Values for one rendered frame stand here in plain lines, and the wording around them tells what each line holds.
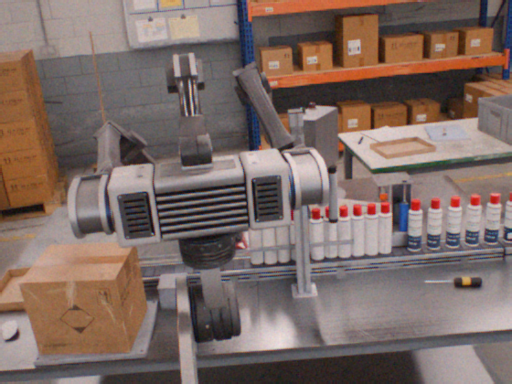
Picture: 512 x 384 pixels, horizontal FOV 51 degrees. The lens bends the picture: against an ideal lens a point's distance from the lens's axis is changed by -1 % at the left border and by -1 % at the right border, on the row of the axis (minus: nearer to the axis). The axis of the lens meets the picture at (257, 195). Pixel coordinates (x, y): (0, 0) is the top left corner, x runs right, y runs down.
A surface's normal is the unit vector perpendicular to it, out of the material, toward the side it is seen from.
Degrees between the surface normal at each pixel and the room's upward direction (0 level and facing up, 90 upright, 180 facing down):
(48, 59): 90
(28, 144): 91
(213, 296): 90
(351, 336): 0
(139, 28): 89
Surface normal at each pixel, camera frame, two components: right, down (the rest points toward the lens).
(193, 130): 0.04, -0.40
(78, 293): -0.05, 0.39
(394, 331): -0.07, -0.92
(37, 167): 0.25, 0.36
